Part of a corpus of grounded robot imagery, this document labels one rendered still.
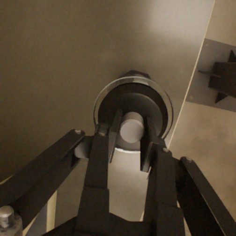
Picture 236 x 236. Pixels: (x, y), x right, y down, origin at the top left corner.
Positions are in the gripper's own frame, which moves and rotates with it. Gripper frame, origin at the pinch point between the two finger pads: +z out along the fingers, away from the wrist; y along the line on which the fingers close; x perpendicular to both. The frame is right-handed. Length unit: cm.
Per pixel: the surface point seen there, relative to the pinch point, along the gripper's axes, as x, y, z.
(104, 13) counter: 16.0, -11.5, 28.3
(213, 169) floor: -65, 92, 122
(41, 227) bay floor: -49, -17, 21
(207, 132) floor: -32, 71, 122
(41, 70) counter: -0.8, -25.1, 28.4
